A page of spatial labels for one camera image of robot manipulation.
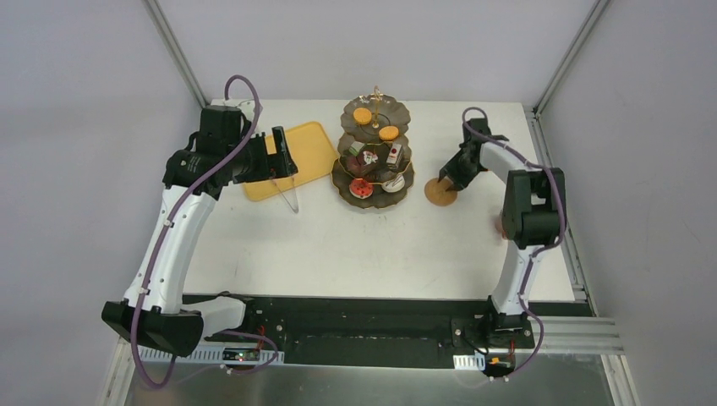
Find woven round coaster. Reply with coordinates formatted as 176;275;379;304
424;178;458;207

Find pink handled metal tongs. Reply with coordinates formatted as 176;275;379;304
271;176;300;214

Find yellow serving tray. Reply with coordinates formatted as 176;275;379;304
242;121;340;203

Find white glazed donut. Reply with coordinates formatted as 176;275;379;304
381;173;406;194

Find orange ceramic cup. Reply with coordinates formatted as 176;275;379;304
494;216;507;240

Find orange macaron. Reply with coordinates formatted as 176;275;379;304
379;125;400;141
352;107;374;125

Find green layered cake piece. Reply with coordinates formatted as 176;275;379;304
347;141;366;156

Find three tier dark cake stand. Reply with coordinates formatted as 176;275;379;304
331;86;415;210

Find red strawberry tart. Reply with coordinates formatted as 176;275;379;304
349;178;375;200

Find chocolate cake slice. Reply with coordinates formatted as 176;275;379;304
357;151;379;167

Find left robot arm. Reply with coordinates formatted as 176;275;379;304
101;106;298;357

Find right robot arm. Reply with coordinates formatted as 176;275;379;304
438;118;566;347

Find right aluminium frame post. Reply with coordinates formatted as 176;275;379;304
532;0;612;118

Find aluminium frame post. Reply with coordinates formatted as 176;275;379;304
532;0;612;118
141;0;210;107

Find black mounting base plate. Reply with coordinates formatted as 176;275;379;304
184;294;595;371

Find left aluminium frame post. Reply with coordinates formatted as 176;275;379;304
141;0;210;107

